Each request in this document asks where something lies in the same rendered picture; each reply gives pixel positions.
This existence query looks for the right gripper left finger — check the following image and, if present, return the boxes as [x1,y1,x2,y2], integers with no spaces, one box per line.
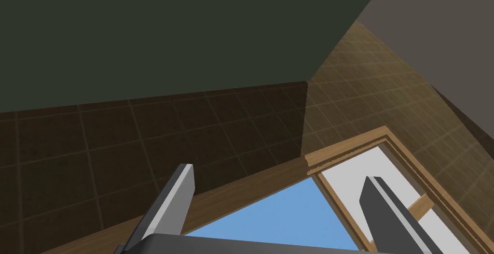
[123,163,196,248]

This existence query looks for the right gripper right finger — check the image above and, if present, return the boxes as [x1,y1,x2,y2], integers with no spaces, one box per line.
[358,176,445,254]

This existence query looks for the wooden framed white window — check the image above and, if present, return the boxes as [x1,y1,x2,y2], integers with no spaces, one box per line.
[304,126,494,254]

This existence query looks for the blue door leaf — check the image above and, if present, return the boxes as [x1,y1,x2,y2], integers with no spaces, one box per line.
[184,176,360,252]

